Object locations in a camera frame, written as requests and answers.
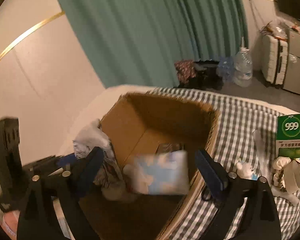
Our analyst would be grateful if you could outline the black sunglasses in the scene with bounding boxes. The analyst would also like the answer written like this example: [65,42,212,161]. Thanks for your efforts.
[201,183,213,202]

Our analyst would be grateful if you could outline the cream fabric scrunchie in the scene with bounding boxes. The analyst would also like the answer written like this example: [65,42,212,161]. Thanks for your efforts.
[273,157,292,192]

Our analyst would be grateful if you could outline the clear plastic bag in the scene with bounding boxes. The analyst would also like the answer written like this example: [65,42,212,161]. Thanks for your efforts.
[252,129,300,207]

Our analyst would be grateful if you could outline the blue white tissue pack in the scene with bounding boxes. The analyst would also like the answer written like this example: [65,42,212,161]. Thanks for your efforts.
[123,150,190,195]

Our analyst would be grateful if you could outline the green 999 medicine box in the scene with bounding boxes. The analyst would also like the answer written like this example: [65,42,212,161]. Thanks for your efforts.
[275,114,300,159]

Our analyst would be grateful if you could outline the silver foil snack bag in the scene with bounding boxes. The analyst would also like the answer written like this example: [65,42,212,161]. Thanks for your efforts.
[72,119,126,201]

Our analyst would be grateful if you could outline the white bear toy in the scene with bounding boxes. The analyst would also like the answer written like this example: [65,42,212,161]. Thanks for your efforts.
[236,161,258,180]

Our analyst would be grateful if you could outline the checkered bed sheet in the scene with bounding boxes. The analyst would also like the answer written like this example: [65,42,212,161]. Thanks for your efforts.
[153,88,300,239]

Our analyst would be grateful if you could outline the brown cardboard box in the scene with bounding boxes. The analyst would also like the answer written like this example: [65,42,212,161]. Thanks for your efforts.
[52,92,221,240]

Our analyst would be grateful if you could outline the large water bottle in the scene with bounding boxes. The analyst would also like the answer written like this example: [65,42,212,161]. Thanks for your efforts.
[233,47,253,87]

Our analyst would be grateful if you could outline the pack of water bottles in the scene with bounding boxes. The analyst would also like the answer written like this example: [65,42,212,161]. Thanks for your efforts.
[216,56,235,82]

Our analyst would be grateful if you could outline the dark patterned bag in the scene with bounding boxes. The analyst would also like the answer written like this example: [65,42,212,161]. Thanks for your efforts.
[174,60,197,84]

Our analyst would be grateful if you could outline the white suitcase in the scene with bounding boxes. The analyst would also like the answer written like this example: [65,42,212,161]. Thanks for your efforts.
[261,35,288,87]

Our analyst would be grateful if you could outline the silver mini fridge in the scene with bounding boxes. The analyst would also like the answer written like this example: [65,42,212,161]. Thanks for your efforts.
[283,29,300,94]

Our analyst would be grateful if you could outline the teal curtain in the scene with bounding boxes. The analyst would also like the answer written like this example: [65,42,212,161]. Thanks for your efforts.
[58,0,248,87]

